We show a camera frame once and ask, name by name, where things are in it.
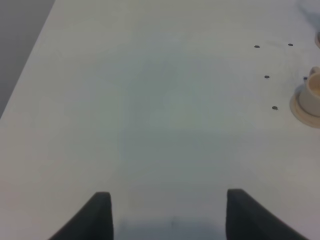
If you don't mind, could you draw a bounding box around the beige cup saucer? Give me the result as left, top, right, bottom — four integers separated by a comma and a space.
289, 85, 320, 129
314, 30, 320, 49

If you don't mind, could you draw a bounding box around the near beige teacup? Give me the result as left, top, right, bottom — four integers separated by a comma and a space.
298, 66, 320, 117

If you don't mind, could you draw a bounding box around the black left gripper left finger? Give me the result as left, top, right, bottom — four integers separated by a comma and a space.
51, 192, 114, 240

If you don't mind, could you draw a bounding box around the near beige cup saucer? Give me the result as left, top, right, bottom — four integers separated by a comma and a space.
289, 85, 320, 129

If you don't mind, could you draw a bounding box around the far beige cup saucer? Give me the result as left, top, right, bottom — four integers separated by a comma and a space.
314, 30, 320, 49

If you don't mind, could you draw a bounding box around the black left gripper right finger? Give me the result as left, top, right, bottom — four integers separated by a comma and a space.
225, 189, 306, 240

